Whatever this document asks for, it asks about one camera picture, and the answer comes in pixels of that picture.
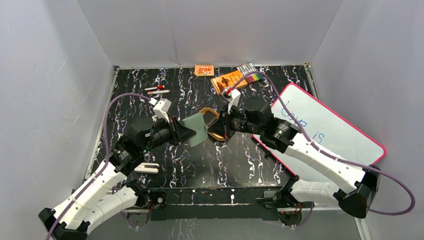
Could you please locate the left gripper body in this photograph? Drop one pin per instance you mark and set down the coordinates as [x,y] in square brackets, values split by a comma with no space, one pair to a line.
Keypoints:
[177,129]

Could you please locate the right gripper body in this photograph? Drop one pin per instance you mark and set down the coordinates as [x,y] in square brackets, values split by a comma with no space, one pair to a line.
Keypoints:
[237,122]

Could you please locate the mint green card holder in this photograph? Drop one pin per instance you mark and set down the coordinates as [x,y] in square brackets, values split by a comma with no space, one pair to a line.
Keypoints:
[196,123]

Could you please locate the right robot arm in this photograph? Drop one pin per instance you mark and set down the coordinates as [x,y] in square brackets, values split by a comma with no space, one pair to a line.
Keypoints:
[352,188]

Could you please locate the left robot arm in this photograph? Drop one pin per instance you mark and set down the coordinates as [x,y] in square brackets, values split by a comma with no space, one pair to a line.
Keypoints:
[88,207]

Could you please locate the small orange card box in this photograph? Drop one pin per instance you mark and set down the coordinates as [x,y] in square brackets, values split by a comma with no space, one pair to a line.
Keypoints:
[204,70]

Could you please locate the tan oval tray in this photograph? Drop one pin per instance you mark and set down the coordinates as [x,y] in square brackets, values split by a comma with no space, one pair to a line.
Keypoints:
[210,116]

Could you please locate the orange book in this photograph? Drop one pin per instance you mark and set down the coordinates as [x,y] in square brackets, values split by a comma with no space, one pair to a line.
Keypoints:
[220,83]

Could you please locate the white pink marker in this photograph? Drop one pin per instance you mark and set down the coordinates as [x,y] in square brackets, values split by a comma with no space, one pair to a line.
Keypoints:
[156,92]

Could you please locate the red capped marker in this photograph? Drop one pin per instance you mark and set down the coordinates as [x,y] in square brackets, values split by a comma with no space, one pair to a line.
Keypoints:
[155,88]

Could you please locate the set of coloured markers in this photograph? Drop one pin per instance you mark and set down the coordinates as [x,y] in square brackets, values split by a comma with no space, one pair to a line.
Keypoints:
[248,70]

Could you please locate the pink framed whiteboard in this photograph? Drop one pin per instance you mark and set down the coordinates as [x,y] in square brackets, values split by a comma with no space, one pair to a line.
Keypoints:
[326,127]

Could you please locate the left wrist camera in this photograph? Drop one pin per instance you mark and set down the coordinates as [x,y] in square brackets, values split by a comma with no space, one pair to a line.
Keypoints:
[160,108]

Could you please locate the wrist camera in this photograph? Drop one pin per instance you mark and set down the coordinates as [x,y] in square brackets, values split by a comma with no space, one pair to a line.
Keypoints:
[160,108]
[232,95]

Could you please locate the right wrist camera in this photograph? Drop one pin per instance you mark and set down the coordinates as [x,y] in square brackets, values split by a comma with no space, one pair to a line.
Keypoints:
[232,95]

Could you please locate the black base frame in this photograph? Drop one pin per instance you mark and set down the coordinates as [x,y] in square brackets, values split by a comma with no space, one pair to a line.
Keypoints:
[266,203]

